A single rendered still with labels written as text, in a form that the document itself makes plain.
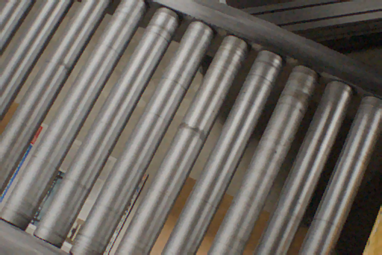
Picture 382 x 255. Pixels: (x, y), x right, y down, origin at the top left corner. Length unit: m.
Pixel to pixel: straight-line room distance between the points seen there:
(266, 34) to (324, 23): 0.71
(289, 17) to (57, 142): 0.93
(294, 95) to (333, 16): 0.79
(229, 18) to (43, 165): 0.40
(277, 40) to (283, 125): 0.15
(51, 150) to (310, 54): 0.46
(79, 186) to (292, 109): 0.36
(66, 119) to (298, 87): 0.38
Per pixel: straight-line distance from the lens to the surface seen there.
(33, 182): 1.13
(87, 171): 1.12
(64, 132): 1.15
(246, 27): 1.21
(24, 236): 1.11
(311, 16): 1.91
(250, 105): 1.15
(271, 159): 1.12
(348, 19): 1.93
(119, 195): 1.10
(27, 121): 1.17
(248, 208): 1.10
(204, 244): 1.89
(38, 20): 1.24
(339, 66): 1.20
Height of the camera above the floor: 1.86
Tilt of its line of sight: 69 degrees down
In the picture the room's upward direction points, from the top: 1 degrees clockwise
